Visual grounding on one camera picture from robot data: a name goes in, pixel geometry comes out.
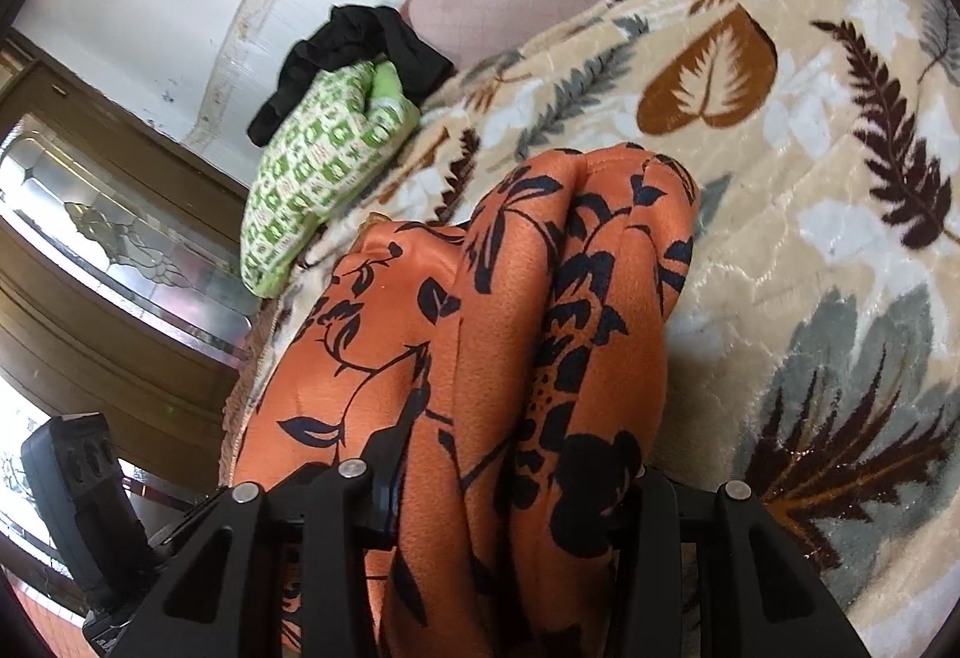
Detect orange black floral garment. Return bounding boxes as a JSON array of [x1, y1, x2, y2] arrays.
[[235, 145, 698, 656]]

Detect wooden door with glass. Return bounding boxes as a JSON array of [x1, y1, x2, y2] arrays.
[[2, 37, 259, 494]]

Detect green white checkered pillow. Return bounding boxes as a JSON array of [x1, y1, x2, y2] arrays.
[[239, 60, 420, 299]]

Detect beige leaf print blanket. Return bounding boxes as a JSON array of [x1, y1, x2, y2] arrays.
[[260, 0, 958, 656]]

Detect black cloth on pillow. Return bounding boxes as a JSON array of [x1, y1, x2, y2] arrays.
[[247, 5, 455, 148]]

